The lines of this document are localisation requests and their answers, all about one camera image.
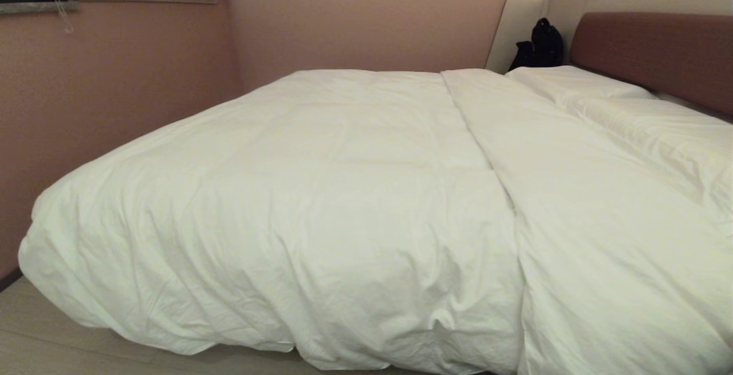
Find white duvet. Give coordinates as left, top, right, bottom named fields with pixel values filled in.
left=17, top=68, right=733, bottom=375

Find black bag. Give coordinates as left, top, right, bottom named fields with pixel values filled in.
left=508, top=18, right=565, bottom=72

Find white pillow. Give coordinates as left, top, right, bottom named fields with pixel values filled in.
left=573, top=97, right=733, bottom=215
left=505, top=65, right=657, bottom=105

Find brown padded headboard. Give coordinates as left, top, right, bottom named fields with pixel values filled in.
left=569, top=12, right=733, bottom=117

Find grey window sill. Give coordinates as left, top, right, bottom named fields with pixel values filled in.
left=0, top=1, right=78, bottom=15

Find beige wall panel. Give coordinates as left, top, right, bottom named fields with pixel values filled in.
left=484, top=0, right=733, bottom=74

